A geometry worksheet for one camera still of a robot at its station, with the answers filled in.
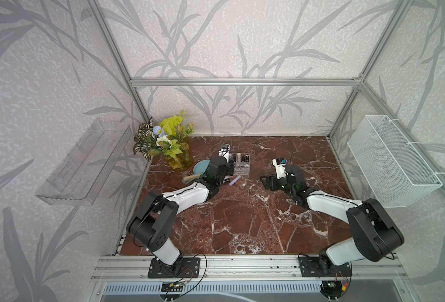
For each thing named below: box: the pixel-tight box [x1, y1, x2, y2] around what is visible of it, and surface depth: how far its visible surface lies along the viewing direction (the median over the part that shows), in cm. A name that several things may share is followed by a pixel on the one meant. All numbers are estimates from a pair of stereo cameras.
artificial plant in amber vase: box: [133, 110, 195, 172], surface depth 90 cm
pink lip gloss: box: [236, 152, 242, 166], surface depth 103 cm
